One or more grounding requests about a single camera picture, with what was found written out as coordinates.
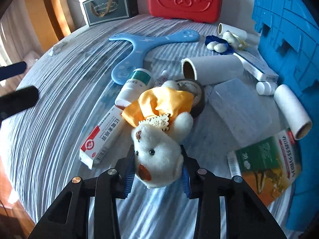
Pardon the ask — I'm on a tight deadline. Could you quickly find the white bear plush yellow scarf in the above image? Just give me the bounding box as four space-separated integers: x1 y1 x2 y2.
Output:
122 80 194 188

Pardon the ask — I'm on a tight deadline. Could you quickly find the clear plastic box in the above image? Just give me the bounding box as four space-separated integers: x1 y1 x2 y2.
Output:
209 78 272 147

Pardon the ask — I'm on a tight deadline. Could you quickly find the large white paper roll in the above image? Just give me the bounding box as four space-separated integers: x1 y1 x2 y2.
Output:
181 55 244 86

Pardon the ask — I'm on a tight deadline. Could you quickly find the red white ointment box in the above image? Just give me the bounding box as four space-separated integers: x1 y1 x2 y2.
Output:
79 105 126 169

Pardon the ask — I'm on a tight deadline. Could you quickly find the green orange medicine box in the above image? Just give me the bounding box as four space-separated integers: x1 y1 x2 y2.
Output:
227 128 302 206

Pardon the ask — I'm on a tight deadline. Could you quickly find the crumpled white tissue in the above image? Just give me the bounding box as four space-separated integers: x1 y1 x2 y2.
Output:
49 41 68 57

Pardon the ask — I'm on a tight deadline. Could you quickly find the striped table cloth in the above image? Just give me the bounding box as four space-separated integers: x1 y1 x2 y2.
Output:
1 15 239 238

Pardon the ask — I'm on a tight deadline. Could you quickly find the white lint roller refill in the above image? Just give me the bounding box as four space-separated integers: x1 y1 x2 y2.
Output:
274 84 312 140

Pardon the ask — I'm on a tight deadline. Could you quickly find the white green medicine bottle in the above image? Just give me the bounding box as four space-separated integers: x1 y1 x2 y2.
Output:
115 69 154 109

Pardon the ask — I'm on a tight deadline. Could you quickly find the blue boomerang toy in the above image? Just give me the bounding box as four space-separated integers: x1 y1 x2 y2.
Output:
109 29 200 85

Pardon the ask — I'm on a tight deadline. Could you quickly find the black tape roll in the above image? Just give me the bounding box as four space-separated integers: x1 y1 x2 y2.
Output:
176 79 206 118

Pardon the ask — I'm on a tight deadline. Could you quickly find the small white bottle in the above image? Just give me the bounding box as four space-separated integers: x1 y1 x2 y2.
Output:
256 81 278 96

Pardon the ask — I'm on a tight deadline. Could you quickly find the dark gift box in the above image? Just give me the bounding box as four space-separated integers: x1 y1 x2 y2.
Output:
83 0 138 26

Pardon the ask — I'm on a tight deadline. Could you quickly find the white blue medicine box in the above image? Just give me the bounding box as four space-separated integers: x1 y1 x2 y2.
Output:
233 51 279 82

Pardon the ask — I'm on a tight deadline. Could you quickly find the blue dress small doll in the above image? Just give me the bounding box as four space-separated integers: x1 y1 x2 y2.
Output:
205 35 235 55

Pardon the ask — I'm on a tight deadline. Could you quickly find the white paper roll far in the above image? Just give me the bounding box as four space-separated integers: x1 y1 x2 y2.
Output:
217 23 248 40

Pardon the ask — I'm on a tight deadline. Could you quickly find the blue plastic storage crate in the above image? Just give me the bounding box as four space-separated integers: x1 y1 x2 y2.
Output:
252 0 318 231

